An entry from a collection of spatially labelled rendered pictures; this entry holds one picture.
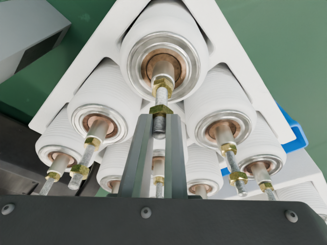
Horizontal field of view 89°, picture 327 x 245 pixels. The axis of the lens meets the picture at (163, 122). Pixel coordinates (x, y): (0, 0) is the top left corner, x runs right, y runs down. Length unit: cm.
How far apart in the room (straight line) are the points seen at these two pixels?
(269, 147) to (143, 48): 24
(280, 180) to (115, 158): 45
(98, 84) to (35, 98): 42
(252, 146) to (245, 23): 27
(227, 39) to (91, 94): 19
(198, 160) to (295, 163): 33
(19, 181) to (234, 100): 60
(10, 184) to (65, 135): 40
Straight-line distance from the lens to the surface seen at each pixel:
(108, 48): 26
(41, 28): 40
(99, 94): 22
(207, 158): 36
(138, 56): 18
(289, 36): 51
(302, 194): 61
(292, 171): 60
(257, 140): 31
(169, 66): 17
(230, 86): 25
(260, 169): 32
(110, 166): 35
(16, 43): 34
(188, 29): 17
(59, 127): 33
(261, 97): 32
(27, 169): 61
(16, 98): 69
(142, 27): 17
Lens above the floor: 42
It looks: 48 degrees down
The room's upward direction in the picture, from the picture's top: 177 degrees counter-clockwise
